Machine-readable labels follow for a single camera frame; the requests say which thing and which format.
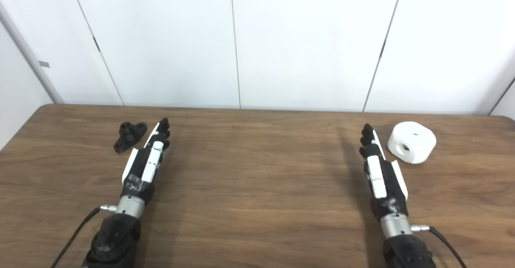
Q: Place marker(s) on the round white plastic piece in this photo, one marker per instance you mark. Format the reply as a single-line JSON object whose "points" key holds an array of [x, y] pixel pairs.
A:
{"points": [[418, 141]]}

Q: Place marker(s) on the black flanged holder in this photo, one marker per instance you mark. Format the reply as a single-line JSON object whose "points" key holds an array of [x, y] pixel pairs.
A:
{"points": [[128, 136]]}

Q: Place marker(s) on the grey wall trim strip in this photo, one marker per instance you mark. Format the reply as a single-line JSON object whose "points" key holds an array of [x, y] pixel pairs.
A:
{"points": [[28, 52]]}

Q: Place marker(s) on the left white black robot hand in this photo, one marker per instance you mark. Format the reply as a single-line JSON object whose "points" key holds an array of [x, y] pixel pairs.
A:
{"points": [[136, 167]]}

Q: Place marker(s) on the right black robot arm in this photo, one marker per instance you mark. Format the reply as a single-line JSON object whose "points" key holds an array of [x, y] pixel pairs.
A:
{"points": [[406, 248]]}

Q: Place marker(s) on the small grey tag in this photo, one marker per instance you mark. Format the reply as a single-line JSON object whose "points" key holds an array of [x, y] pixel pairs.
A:
{"points": [[44, 64]]}

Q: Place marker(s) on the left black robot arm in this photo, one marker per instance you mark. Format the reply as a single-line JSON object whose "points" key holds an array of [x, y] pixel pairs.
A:
{"points": [[114, 240]]}

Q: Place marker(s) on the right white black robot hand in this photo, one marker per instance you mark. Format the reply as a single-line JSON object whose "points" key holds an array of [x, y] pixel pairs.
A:
{"points": [[388, 183]]}

